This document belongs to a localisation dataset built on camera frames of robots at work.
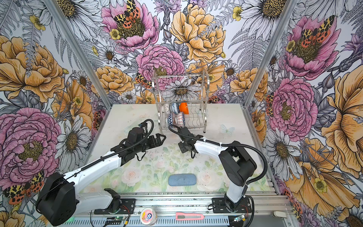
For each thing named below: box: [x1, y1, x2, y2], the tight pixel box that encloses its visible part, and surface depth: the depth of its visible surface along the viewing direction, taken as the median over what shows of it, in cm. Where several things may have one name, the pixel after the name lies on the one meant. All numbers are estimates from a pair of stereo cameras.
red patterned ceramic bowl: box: [167, 112, 177, 126], surface depth 98 cm
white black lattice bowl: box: [164, 103, 171, 114], surface depth 104 cm
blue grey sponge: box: [168, 173, 197, 187], surface depth 82 cm
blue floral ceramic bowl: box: [169, 102, 180, 114], surface depth 105 cm
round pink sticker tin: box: [139, 207, 158, 226], surface depth 64 cm
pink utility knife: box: [175, 211, 206, 221], surface depth 73 cm
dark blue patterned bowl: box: [175, 111, 186, 128], surface depth 98 cm
